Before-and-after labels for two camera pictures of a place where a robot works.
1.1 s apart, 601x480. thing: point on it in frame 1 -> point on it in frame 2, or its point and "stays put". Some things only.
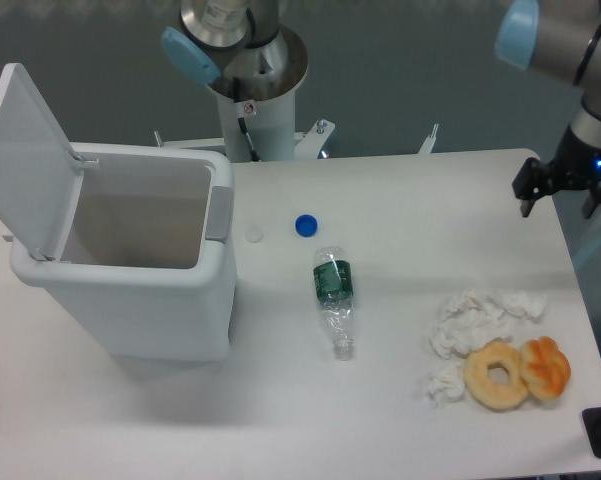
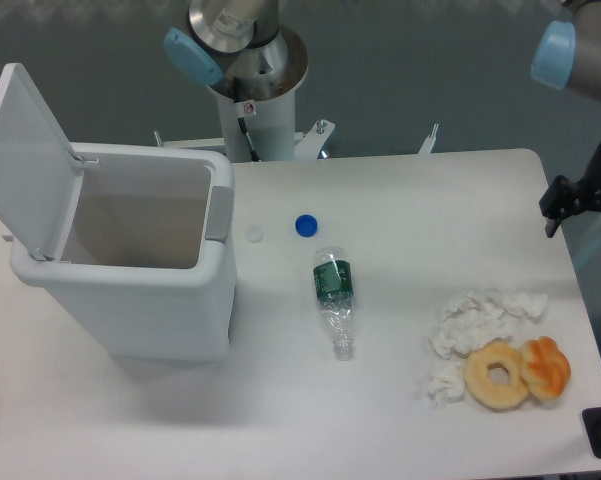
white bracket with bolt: x=308 y=147 stays put
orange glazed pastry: x=546 y=367 stays put
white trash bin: x=148 y=261 stays put
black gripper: x=578 y=165 -> x=599 y=190
